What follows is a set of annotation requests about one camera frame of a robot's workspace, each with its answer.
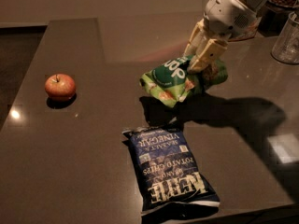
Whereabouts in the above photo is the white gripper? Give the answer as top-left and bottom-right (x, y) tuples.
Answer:
(183, 0), (257, 74)

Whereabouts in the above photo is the green rice chip bag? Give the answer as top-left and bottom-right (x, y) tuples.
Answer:
(139, 56), (228, 108)

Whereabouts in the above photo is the blue kettle chip bag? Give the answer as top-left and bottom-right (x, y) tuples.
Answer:
(123, 126), (220, 216)

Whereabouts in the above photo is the clear glass cup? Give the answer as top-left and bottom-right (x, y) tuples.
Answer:
(271, 12), (299, 64)

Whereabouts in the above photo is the red apple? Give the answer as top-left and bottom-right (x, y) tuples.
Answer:
(45, 74), (76, 102)

